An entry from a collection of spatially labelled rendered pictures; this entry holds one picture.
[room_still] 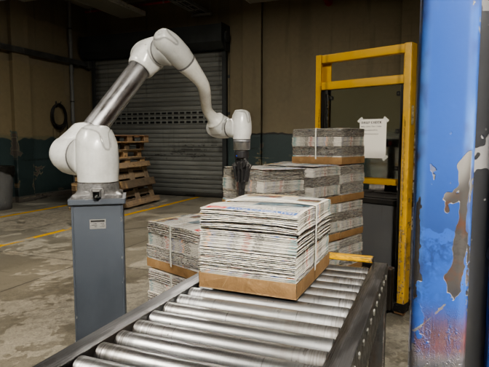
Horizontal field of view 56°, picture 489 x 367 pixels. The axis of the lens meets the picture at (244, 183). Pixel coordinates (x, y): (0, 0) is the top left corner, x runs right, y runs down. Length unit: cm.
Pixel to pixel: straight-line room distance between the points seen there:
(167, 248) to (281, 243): 105
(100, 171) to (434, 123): 167
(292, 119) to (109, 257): 759
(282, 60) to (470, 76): 918
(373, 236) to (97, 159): 235
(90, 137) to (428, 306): 168
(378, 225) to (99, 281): 227
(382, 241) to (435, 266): 339
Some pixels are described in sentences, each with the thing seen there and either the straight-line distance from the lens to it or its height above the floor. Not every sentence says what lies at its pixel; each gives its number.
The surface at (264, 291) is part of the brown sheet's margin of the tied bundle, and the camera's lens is 126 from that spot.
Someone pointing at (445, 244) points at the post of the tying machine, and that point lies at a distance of 19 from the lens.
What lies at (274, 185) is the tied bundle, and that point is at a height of 98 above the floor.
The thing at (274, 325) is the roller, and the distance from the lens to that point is 112.
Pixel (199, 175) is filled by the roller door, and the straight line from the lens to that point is 991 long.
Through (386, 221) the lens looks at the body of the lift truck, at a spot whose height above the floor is 62.
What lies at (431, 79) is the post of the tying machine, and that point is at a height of 124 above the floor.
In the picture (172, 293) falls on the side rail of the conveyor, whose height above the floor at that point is 80.
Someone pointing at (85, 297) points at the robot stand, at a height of 63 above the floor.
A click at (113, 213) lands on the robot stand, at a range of 181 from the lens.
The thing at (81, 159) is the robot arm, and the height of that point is 115.
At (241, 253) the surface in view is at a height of 91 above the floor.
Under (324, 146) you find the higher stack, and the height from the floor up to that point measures 117.
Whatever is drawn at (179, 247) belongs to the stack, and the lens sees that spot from 212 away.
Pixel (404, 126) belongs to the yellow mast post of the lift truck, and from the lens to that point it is 328.
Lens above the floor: 122
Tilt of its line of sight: 5 degrees down
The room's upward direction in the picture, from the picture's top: straight up
